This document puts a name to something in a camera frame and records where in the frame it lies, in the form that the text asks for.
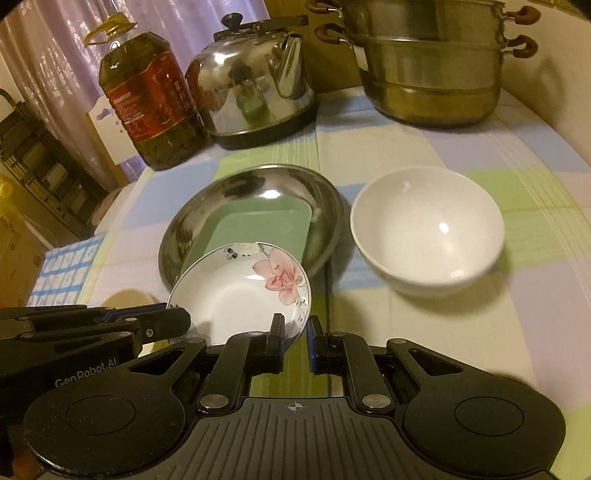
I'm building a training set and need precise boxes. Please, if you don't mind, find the floral white ceramic saucer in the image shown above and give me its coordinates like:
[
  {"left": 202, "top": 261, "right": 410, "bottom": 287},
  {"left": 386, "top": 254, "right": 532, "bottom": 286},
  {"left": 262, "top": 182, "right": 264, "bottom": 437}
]
[{"left": 167, "top": 242, "right": 311, "bottom": 349}]

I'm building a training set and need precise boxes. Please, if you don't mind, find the green square plastic plate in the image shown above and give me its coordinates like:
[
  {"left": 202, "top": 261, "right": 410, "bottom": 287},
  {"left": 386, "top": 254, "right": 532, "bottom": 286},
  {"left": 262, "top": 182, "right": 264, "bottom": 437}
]
[{"left": 180, "top": 196, "right": 311, "bottom": 273}]

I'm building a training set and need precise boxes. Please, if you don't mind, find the white ceramic bowl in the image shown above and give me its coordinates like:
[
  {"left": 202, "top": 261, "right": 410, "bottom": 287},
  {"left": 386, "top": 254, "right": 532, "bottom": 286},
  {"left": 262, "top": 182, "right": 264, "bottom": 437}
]
[{"left": 349, "top": 167, "right": 505, "bottom": 298}]

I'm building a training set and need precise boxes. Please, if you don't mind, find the round stainless steel plate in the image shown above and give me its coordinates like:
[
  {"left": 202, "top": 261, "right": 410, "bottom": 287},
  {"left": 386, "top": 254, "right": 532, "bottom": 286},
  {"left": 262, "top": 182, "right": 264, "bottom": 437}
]
[{"left": 158, "top": 165, "right": 345, "bottom": 290}]

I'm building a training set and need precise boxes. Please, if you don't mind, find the blue white checkered cloth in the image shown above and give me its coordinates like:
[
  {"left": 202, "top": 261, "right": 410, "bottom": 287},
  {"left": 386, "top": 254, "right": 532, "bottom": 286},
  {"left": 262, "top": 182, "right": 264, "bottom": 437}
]
[{"left": 27, "top": 234, "right": 105, "bottom": 307}]

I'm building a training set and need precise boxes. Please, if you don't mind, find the black folding rack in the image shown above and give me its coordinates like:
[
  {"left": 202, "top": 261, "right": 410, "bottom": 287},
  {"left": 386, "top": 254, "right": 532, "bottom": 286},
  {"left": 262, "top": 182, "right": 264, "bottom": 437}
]
[{"left": 1, "top": 91, "right": 107, "bottom": 239}]

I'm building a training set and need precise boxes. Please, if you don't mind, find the checkered tablecloth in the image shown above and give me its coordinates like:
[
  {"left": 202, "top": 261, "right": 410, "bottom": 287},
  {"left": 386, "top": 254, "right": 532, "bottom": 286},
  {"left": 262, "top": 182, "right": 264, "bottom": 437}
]
[{"left": 27, "top": 85, "right": 591, "bottom": 480}]

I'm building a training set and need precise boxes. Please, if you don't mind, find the white wooden chair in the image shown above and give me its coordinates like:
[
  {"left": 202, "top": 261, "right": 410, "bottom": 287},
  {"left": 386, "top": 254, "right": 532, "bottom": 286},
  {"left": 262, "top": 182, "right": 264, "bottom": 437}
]
[{"left": 88, "top": 95, "right": 144, "bottom": 182}]

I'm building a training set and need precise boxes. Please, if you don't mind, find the stainless steel kettle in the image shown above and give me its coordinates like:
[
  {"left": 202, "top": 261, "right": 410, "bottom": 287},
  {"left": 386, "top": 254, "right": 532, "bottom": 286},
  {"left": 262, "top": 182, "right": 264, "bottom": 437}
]
[{"left": 185, "top": 12, "right": 318, "bottom": 150}]

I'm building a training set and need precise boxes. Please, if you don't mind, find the cooking oil bottle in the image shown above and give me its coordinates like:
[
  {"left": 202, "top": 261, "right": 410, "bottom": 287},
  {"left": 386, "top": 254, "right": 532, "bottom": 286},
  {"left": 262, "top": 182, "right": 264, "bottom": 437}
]
[{"left": 84, "top": 12, "right": 206, "bottom": 171}]

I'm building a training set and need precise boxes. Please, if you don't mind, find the stainless steel steamer pot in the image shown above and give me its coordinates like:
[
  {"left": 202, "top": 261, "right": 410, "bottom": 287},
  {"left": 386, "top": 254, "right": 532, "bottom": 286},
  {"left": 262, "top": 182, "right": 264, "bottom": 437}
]
[{"left": 305, "top": 1, "right": 541, "bottom": 128}]

